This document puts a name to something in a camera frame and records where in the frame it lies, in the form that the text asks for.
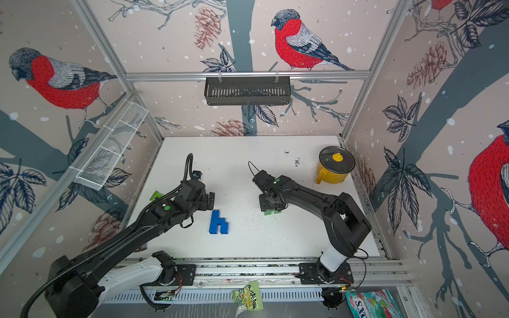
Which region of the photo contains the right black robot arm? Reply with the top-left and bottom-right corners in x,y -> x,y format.
253,170 -> 372,276

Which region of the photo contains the long green lego brick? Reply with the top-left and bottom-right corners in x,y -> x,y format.
264,210 -> 281,216

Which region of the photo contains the green snack packet on table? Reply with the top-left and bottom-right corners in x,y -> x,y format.
150,191 -> 163,201

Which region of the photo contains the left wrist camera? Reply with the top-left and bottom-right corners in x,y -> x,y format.
191,170 -> 203,180

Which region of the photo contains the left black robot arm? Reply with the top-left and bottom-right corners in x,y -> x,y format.
20,180 -> 216,317

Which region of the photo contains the long blue lego brick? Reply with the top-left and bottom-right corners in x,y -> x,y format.
209,210 -> 229,235

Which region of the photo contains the yellow pot with glass lid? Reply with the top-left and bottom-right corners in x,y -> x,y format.
315,146 -> 356,184

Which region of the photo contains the white wire mesh basket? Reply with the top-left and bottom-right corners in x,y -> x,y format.
74,101 -> 148,190

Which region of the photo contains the colourful wipes pack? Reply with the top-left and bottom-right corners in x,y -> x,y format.
345,289 -> 403,318

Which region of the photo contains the green snack bag front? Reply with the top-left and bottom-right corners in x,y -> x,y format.
231,281 -> 264,317

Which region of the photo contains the black wire shelf basket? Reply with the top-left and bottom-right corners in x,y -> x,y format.
204,76 -> 291,106

